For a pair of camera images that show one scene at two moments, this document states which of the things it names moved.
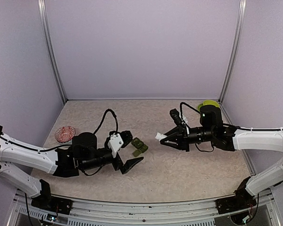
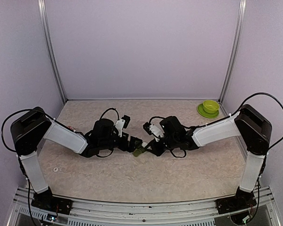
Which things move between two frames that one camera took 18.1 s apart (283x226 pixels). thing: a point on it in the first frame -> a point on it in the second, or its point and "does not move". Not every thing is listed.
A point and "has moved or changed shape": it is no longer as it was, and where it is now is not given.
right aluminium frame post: [239, 39] does not move
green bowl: [210, 102] does not move
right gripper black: [182, 141] -> [156, 150]
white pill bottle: [159, 136] has moved or changed shape
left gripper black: [128, 166] -> [131, 148]
